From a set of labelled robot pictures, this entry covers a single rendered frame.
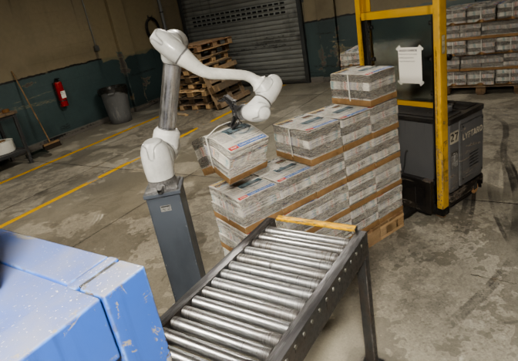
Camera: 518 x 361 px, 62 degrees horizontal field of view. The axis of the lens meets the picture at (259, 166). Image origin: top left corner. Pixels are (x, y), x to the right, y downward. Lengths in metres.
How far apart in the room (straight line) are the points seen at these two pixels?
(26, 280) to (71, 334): 0.16
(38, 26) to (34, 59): 0.62
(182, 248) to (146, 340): 1.89
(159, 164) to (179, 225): 0.37
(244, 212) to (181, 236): 0.39
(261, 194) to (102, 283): 2.01
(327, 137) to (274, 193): 0.53
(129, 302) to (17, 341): 0.14
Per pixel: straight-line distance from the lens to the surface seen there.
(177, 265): 2.61
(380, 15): 3.64
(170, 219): 2.47
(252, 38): 10.59
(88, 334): 0.61
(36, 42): 9.37
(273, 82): 2.33
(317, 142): 2.80
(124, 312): 0.64
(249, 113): 2.26
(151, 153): 2.36
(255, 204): 2.57
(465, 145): 3.90
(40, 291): 0.69
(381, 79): 3.19
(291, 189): 2.73
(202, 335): 1.69
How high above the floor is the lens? 1.86
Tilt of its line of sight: 20 degrees down
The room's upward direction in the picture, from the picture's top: 10 degrees counter-clockwise
